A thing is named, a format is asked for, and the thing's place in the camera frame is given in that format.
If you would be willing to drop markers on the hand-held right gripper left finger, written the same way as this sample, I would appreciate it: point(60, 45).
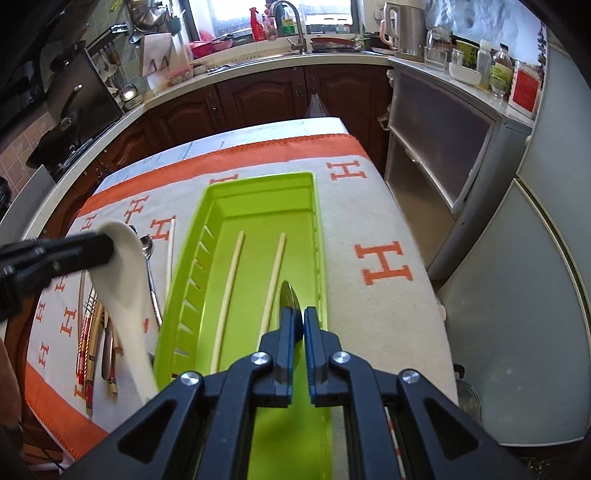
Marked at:
point(290, 341)

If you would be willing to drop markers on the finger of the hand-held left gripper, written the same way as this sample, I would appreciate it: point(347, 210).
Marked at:
point(69, 254)

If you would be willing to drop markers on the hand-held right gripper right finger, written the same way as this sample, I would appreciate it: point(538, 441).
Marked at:
point(315, 350)

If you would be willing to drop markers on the white ceramic spoon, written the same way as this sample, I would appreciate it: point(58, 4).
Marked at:
point(124, 286)

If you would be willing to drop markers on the green plastic utensil tray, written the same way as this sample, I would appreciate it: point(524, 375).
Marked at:
point(258, 258)

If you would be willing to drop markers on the red patterned chopstick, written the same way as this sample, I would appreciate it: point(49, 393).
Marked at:
point(91, 378)
point(83, 344)

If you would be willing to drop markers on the pale wooden chopstick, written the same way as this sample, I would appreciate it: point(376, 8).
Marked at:
point(229, 295)
point(273, 281)
point(171, 249)

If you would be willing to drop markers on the small metal spoon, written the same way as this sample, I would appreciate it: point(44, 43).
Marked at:
point(147, 247)

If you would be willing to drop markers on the black wok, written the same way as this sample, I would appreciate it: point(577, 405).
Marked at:
point(64, 129)

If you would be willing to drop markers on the orange and white printed blanket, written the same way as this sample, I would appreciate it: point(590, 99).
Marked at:
point(369, 207)

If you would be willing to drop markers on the steel pot lid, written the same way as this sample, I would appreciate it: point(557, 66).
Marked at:
point(468, 401)

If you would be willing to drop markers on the white kitchen countertop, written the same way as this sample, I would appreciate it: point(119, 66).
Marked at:
point(152, 99)

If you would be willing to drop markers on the wooden cutting board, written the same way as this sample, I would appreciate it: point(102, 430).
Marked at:
point(161, 55)

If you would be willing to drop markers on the hanging plastic bag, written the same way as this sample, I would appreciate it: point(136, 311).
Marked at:
point(316, 108)

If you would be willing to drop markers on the brown wooden kitchen cabinets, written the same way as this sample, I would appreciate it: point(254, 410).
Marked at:
point(258, 97)

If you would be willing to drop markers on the red plastic basin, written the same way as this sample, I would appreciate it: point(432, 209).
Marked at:
point(205, 47)

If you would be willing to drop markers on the grey frosted door cabinet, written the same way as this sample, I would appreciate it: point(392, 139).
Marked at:
point(443, 138)

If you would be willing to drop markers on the kitchen window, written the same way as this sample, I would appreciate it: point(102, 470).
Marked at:
point(231, 14)

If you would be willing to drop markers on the red spray bottle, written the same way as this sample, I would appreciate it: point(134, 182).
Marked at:
point(256, 23)

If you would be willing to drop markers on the red frying pan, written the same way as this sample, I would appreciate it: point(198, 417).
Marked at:
point(334, 44)

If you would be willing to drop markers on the white bowl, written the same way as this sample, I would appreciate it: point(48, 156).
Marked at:
point(465, 74)

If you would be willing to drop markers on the steel kitchen faucet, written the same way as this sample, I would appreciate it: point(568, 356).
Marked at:
point(291, 18)

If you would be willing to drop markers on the glass jar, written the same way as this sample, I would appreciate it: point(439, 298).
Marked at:
point(436, 46)

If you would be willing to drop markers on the clear plastic bottle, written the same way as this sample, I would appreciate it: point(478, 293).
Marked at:
point(485, 62)

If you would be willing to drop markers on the steel electric kettle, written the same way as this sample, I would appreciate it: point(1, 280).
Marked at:
point(408, 27)

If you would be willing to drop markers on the green label plastic bottle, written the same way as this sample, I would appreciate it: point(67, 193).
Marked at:
point(501, 69)

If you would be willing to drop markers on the red label box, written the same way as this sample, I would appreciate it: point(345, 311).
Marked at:
point(526, 87)

